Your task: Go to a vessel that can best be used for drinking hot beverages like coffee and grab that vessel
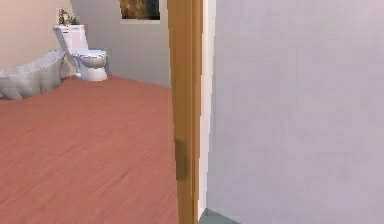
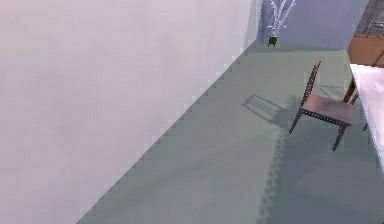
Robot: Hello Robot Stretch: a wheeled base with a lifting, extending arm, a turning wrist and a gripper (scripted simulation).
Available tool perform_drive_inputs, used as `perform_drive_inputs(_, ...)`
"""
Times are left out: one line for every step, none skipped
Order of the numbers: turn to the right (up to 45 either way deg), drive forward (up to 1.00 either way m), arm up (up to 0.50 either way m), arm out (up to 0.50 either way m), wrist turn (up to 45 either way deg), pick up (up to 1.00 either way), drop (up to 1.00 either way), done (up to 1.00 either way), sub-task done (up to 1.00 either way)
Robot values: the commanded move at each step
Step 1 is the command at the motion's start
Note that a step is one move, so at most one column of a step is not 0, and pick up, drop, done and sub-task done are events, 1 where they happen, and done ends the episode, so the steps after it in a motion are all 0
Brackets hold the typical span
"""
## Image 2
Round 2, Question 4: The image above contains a brown wooden chair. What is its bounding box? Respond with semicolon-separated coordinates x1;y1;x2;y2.
288;58;360;152

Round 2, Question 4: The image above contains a white table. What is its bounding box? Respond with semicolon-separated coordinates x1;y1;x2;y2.
343;63;384;161

